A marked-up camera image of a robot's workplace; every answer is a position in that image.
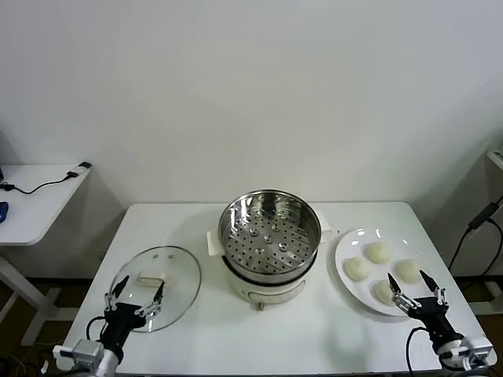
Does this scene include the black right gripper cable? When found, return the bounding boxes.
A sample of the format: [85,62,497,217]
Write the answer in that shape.
[406,325,433,374]

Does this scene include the dark hanging cable adapter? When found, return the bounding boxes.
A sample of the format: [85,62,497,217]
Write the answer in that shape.
[467,202,497,229]

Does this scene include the glass pot lid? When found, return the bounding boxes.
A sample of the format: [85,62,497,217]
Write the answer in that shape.
[108,245,203,334]

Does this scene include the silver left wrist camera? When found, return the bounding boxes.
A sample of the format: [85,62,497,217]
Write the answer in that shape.
[53,339,105,368]

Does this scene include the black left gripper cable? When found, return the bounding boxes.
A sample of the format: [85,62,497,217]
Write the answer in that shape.
[86,316,109,346]

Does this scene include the small grey cable dongle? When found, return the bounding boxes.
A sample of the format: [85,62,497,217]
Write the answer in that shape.
[65,160,92,180]

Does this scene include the black cable below adapter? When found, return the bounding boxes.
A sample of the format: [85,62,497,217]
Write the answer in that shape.
[447,226,472,272]

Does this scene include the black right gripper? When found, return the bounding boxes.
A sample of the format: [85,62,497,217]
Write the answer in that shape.
[388,269,464,346]

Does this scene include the white electric cooker base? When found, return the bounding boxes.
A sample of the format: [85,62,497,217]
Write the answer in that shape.
[222,251,318,313]

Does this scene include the black looping side cable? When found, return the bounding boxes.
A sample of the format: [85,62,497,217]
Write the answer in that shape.
[483,218,503,278]

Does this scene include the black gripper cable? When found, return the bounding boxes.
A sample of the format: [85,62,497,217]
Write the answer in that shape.
[86,316,109,346]
[406,325,433,374]

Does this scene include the white side table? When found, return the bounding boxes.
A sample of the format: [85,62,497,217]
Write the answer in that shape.
[0,163,92,346]

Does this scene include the white round plate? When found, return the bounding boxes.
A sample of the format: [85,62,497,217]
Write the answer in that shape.
[334,228,435,317]

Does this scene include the white steamed baozi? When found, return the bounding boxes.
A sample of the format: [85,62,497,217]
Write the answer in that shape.
[365,242,395,265]
[344,257,373,283]
[371,279,398,306]
[394,258,424,284]

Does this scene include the stainless steel steamer pot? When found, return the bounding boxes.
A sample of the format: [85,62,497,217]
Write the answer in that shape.
[207,189,333,284]

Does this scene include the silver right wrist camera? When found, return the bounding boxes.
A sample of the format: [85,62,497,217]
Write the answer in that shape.
[459,335,494,370]

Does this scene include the black cable on side table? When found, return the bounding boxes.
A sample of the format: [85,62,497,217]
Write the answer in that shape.
[0,175,72,196]

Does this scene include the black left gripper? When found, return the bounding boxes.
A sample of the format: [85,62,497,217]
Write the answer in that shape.
[100,275,165,354]

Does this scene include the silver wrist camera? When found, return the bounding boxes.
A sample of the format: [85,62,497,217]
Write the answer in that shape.
[459,335,494,370]
[53,339,105,368]

